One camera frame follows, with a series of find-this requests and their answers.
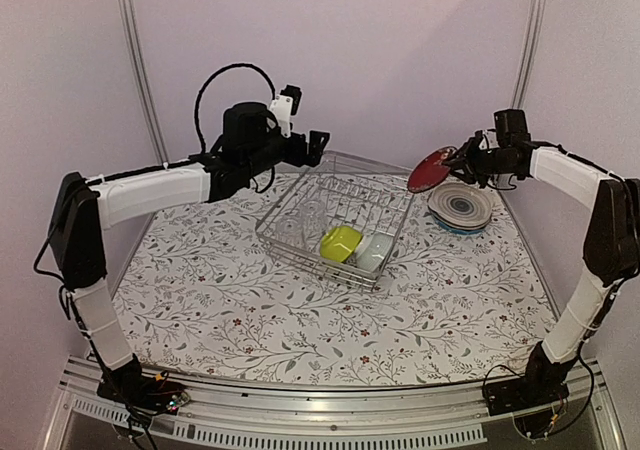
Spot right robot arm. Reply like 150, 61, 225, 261
444, 109, 639, 406

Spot right aluminium frame post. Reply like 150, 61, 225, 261
511, 0, 546, 109

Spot yellow green bowl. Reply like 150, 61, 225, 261
319, 225, 363, 263

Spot white grey patterned bowl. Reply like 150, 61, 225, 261
354, 233, 393, 272

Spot clear glass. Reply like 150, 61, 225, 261
274, 215, 305, 248
299, 199, 327, 233

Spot pale green flower plate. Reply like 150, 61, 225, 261
429, 196, 492, 225

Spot dark red black plate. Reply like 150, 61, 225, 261
407, 146, 457, 194

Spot clear glass front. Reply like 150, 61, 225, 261
274, 215, 305, 248

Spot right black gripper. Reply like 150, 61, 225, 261
442, 136, 515, 188

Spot aluminium frame post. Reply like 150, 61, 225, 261
511, 0, 546, 109
118, 0, 169, 163

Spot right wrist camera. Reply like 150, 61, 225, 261
479, 129, 498, 150

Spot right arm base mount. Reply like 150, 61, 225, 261
481, 365, 569, 440

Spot aluminium front rail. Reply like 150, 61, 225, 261
38, 357, 628, 449

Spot left aluminium frame post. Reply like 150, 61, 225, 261
118, 0, 169, 163

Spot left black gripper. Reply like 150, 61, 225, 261
243, 129, 329, 178

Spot wire dish rack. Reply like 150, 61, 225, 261
255, 151, 413, 290

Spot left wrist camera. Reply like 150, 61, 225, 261
269, 85, 302, 138

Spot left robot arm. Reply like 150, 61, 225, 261
41, 85, 330, 404

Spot floral table mat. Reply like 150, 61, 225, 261
114, 173, 555, 386

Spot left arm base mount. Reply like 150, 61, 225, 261
97, 365, 191, 415

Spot white ribbed plate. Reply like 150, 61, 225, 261
428, 183, 492, 228

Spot blue polka dot plate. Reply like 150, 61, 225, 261
430, 210, 491, 236

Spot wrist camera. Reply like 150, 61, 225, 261
269, 85, 302, 138
479, 129, 498, 150

